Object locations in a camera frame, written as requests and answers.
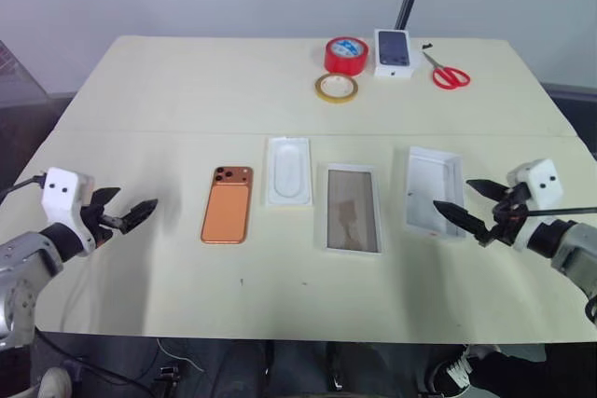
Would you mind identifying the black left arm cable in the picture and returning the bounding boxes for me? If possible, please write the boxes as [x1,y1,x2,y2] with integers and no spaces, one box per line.
[0,174,49,204]

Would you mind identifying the white phone box base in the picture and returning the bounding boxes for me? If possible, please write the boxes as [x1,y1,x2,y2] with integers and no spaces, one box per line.
[402,145,468,242]

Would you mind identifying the black and white sneaker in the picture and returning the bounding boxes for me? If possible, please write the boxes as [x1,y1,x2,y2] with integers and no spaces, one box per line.
[427,343,504,398]

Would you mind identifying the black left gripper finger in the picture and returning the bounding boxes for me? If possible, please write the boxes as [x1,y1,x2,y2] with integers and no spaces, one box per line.
[119,198,160,234]
[90,186,123,209]

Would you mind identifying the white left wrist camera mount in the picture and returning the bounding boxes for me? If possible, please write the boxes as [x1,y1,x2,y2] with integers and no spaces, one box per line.
[40,167,97,258]

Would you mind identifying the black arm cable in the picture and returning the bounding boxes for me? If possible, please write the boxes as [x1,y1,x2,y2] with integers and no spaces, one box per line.
[522,205,597,221]
[0,174,49,204]

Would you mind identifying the white box with phone print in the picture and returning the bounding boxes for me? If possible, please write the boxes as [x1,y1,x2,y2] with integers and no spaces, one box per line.
[373,28,418,81]

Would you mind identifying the black floor cable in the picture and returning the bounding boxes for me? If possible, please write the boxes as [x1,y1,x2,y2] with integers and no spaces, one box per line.
[35,330,162,398]

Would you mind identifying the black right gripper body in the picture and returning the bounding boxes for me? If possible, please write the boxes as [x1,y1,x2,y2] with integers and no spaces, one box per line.
[475,182,533,248]

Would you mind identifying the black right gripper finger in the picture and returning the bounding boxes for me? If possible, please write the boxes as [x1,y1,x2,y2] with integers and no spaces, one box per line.
[432,199,490,240]
[465,178,508,204]

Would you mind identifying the white phone tray insert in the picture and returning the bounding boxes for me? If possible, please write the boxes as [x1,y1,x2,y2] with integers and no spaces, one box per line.
[265,136,314,209]

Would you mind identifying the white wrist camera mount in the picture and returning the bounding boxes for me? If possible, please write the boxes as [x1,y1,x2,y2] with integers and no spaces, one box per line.
[506,158,566,251]
[40,167,97,258]

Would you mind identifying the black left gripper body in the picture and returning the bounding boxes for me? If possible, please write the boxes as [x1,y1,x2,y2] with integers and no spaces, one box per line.
[78,204,131,251]

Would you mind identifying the red tape roll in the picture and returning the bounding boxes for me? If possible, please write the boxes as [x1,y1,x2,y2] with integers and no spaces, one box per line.
[323,35,370,78]

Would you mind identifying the thin white floor cable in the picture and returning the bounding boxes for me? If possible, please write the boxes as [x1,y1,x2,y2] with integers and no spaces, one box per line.
[155,336,207,374]

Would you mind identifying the yellow tape roll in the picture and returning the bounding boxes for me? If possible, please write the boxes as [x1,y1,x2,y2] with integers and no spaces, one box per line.
[313,72,360,103]

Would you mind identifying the red handled scissors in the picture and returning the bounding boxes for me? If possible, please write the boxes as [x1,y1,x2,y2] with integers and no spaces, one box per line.
[421,49,472,90]

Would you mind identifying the orange smartphone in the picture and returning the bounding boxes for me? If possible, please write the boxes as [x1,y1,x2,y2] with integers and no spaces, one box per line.
[200,165,256,246]

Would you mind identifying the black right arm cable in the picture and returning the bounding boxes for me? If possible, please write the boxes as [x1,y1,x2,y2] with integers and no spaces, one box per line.
[522,205,597,221]

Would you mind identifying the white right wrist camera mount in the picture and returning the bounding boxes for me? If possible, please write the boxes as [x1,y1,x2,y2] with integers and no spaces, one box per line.
[506,158,566,251]

